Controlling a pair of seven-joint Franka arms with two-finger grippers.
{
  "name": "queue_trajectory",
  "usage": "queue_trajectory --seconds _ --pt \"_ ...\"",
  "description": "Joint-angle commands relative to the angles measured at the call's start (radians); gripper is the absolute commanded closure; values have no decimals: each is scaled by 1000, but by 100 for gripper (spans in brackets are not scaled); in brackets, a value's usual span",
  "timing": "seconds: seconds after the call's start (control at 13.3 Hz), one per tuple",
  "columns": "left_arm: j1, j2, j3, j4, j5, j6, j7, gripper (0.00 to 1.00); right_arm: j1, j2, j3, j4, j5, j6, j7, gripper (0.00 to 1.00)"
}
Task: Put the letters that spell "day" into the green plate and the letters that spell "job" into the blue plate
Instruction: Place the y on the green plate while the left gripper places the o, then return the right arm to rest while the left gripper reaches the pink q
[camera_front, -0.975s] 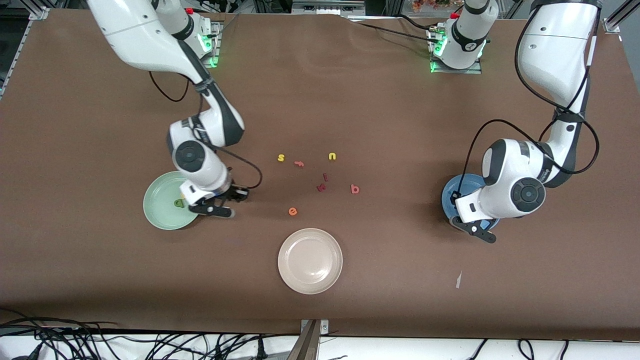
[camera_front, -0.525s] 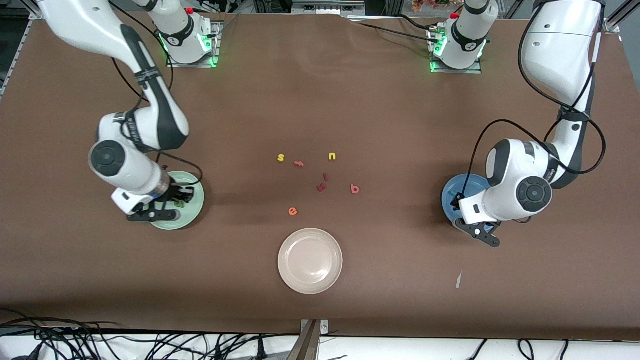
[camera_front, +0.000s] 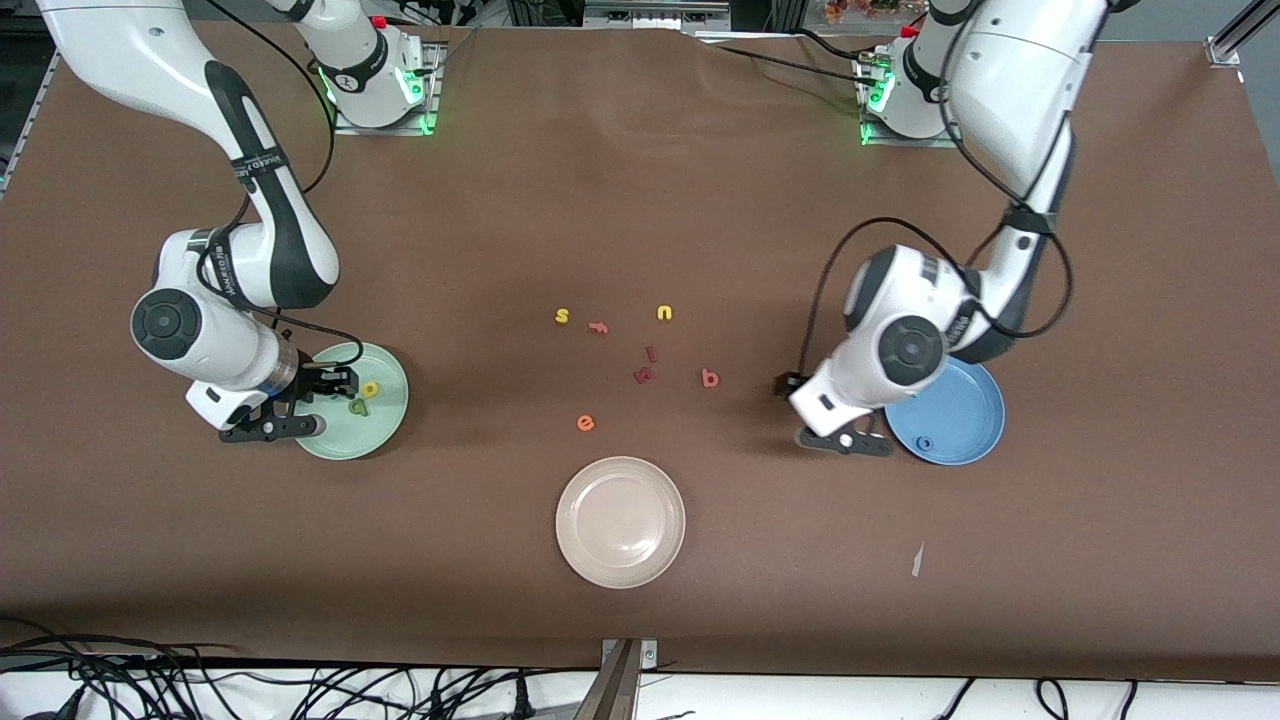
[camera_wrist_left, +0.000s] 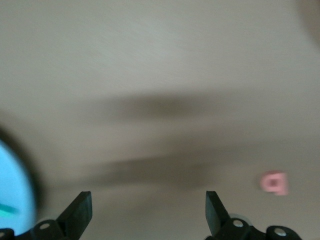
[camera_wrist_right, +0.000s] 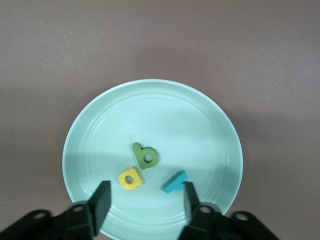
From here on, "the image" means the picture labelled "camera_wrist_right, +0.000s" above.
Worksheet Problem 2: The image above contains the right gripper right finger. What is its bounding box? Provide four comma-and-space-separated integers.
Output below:
178, 181, 278, 240

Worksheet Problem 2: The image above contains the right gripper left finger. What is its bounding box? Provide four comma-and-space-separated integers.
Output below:
0, 179, 112, 240

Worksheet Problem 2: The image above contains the teal letter y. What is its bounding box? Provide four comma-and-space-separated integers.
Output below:
162, 170, 189, 194

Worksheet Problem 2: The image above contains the yellow letter a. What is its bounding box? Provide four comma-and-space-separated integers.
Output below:
118, 166, 143, 190

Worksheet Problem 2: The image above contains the green letter b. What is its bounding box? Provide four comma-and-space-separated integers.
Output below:
132, 142, 159, 171

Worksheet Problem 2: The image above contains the pale green plate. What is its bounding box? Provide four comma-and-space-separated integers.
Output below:
61, 79, 244, 239

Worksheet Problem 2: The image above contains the brown table cover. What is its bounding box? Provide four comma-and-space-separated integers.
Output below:
0, 0, 320, 240

